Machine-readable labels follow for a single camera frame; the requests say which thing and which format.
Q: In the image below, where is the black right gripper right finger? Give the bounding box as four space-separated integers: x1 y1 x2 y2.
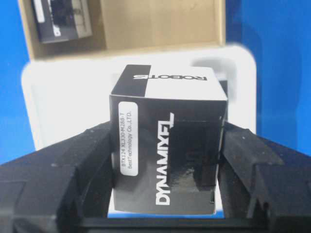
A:
218 123 311 233

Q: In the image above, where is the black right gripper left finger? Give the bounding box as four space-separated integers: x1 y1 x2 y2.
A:
0 122 112 233

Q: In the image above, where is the black Dynamixel box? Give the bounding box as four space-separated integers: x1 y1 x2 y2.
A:
110 65 227 215

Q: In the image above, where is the brown cardboard box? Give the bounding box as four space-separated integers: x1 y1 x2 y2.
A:
18 0 225 60

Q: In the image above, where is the black box lower left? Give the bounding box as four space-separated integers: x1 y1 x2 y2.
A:
32 0 93 44

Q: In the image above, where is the white tray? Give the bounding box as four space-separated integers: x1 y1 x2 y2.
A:
21 45 258 212

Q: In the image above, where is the blue table mat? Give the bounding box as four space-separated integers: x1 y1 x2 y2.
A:
0 0 311 163

